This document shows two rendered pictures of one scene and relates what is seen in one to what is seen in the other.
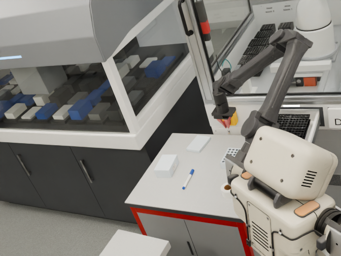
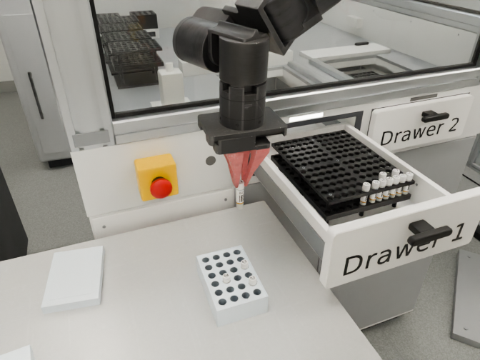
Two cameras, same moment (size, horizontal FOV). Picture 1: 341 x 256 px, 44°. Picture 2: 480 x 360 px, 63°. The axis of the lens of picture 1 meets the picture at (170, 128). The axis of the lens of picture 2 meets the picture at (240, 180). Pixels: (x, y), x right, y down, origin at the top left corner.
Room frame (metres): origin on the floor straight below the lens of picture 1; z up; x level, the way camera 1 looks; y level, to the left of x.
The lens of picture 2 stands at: (1.42, 0.13, 1.28)
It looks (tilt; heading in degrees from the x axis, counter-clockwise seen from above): 33 degrees down; 303
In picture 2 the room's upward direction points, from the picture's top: straight up
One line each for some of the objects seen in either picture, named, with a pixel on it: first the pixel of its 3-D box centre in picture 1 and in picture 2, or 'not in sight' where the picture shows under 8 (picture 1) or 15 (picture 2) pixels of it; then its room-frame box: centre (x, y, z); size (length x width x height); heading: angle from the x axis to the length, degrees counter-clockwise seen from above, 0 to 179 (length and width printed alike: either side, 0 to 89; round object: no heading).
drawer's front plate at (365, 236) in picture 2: not in sight; (406, 236); (1.46, -0.40, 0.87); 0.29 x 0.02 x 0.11; 54
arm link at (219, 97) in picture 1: (219, 95); (240, 56); (1.68, -0.26, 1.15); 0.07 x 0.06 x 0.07; 168
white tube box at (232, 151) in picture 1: (232, 158); (230, 283); (1.69, -0.24, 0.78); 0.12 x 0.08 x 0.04; 143
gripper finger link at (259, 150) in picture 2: (224, 119); (236, 156); (1.68, -0.25, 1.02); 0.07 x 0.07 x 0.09; 52
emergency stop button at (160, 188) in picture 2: not in sight; (160, 186); (1.87, -0.29, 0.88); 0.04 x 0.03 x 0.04; 54
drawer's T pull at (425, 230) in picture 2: not in sight; (423, 231); (1.44, -0.39, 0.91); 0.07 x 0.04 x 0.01; 54
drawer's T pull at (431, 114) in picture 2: not in sight; (431, 115); (1.51, -0.83, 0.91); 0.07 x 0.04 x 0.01; 54
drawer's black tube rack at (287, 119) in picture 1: (287, 132); (335, 174); (1.62, -0.52, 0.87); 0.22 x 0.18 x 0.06; 144
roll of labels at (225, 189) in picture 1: (229, 190); not in sight; (1.47, -0.16, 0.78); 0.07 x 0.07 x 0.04
